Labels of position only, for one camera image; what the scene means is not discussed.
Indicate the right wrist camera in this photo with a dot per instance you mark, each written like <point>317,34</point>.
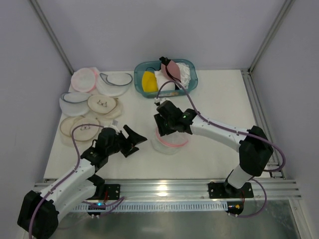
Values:
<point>158,101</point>

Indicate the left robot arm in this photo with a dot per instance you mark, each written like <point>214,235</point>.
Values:
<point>42,211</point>

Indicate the aluminium front rail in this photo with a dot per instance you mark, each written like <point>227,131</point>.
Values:
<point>198,189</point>

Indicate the right aluminium side rail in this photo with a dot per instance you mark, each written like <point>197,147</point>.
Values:
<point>259,116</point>

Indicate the right aluminium corner post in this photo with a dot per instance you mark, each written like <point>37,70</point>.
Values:
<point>274,28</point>

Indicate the slotted cable duct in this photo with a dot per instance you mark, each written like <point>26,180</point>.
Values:
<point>145,207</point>

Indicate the pink-trimmed mesh laundry bag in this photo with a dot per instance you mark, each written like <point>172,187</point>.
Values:
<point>169,144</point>

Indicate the pink-trimmed laundry bag stack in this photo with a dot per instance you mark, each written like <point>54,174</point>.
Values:
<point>84,80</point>

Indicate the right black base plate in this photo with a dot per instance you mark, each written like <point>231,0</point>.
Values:
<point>221,190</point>

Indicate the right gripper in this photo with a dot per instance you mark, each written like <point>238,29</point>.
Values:
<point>162,124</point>

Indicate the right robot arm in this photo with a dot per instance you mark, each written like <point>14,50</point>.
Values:
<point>251,144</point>

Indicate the grey-trimmed open laundry bag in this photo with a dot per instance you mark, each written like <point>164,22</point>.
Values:
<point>113,84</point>

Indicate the yellow bra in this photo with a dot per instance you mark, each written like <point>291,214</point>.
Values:
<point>149,82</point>

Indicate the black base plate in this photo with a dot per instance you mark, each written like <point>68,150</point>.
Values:
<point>221,190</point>
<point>107,192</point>

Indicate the beige laundry bag upper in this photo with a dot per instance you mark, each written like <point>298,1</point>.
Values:
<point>104,107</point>

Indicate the left aluminium corner post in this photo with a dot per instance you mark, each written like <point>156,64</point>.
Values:
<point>51,34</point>

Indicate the grey-trimmed folded laundry bag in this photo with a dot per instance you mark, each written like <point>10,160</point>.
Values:
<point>74,104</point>

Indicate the teal plastic basket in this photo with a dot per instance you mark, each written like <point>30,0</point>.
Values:
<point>155,65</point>

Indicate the white lace bra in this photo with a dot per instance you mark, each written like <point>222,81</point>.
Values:
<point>185,76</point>

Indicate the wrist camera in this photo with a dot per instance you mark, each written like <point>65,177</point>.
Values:
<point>158,101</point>
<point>114,123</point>

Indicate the beige laundry bag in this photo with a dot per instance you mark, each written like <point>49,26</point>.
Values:
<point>104,107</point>
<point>83,129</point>

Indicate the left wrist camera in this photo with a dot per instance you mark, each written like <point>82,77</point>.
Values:
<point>114,123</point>

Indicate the beige laundry bag lower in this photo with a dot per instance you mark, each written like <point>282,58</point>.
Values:
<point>83,129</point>

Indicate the aluminium corner post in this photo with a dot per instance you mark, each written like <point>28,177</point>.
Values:
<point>274,28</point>
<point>51,34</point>

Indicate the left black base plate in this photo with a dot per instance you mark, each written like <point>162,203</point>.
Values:
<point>107,192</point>

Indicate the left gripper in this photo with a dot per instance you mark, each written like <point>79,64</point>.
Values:
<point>125,144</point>

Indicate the pink and black bra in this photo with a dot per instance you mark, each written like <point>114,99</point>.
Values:
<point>170,69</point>

